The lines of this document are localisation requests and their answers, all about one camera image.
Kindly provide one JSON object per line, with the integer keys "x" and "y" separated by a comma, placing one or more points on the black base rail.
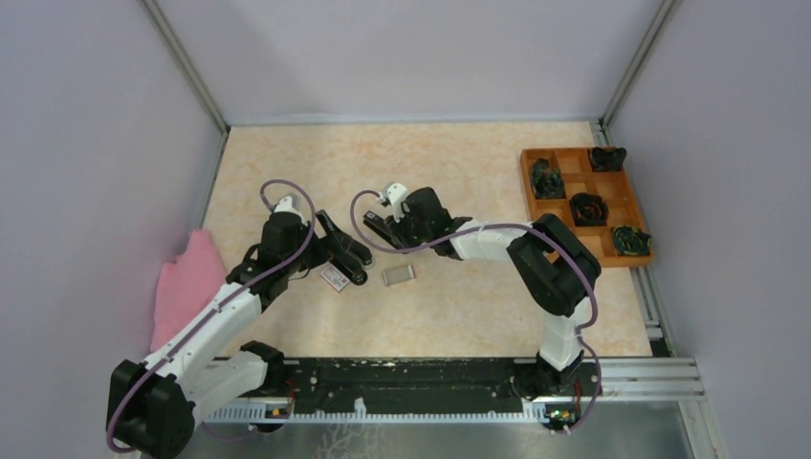
{"x": 423, "y": 386}

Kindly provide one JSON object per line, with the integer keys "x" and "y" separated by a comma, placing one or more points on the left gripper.
{"x": 326, "y": 248}

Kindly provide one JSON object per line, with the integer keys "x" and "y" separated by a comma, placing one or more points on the red white staple box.
{"x": 334, "y": 278}

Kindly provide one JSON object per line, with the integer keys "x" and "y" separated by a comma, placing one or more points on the wooden compartment tray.
{"x": 578, "y": 176}

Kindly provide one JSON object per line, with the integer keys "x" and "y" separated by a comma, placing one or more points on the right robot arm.
{"x": 559, "y": 272}

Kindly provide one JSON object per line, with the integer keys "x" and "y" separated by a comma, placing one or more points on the dark clip bundle bottom right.
{"x": 631, "y": 241}

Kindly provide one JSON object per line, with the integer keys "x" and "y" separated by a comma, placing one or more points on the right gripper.
{"x": 401, "y": 226}

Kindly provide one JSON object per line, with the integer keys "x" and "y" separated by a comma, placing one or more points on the pink cloth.
{"x": 185, "y": 287}

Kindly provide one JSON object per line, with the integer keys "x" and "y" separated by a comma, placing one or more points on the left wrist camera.
{"x": 289, "y": 203}

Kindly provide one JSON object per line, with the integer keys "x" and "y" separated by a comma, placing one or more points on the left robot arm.
{"x": 156, "y": 404}

